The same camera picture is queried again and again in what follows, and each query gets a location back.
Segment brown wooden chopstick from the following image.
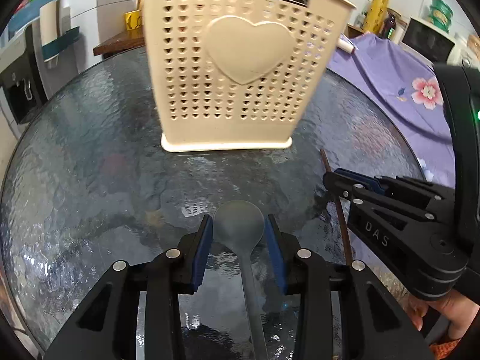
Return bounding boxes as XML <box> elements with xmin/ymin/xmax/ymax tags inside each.
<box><xmin>320</xmin><ymin>148</ymin><xmax>353</xmax><ymax>265</ymax></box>

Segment yellow roll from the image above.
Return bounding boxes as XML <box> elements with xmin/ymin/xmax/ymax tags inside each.
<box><xmin>363</xmin><ymin>0</ymin><xmax>389</xmax><ymax>34</ymax></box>

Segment dark glass bottle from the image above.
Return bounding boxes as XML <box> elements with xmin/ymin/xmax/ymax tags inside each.
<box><xmin>381</xmin><ymin>13</ymin><xmax>396</xmax><ymax>39</ymax></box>

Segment cream plastic utensil holder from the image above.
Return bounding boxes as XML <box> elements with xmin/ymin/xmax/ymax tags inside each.
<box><xmin>142</xmin><ymin>0</ymin><xmax>354</xmax><ymax>152</ymax></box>

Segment paper cup dispenser stack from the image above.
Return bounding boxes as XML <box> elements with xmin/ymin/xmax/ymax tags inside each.
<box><xmin>39</xmin><ymin>0</ymin><xmax>61</xmax><ymax>68</ymax></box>

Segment person's right hand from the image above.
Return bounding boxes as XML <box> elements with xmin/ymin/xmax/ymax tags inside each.
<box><xmin>406</xmin><ymin>289</ymin><xmax>479</xmax><ymax>341</ymax></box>

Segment grey water dispenser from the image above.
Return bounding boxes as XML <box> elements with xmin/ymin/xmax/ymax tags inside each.
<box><xmin>1</xmin><ymin>19</ymin><xmax>78</xmax><ymax>138</ymax></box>

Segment green stacked containers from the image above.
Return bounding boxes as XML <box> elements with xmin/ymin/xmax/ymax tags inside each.
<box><xmin>427</xmin><ymin>0</ymin><xmax>453</xmax><ymax>33</ymax></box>

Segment grey plastic spoon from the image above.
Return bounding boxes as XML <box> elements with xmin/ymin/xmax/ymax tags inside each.
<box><xmin>213</xmin><ymin>200</ymin><xmax>269</xmax><ymax>359</ymax></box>

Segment purple floral cloth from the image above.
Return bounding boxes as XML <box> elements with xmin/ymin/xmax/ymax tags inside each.
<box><xmin>328</xmin><ymin>33</ymin><xmax>456</xmax><ymax>188</ymax></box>

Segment round glass table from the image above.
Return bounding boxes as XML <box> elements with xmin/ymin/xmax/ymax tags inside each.
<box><xmin>1</xmin><ymin>48</ymin><xmax>422</xmax><ymax>349</ymax></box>

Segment yellow mug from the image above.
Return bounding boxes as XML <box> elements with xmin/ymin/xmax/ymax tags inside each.
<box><xmin>124</xmin><ymin>10</ymin><xmax>143</xmax><ymax>32</ymax></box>

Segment white microwave oven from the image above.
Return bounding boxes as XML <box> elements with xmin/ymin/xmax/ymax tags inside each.
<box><xmin>399</xmin><ymin>17</ymin><xmax>462</xmax><ymax>65</ymax></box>

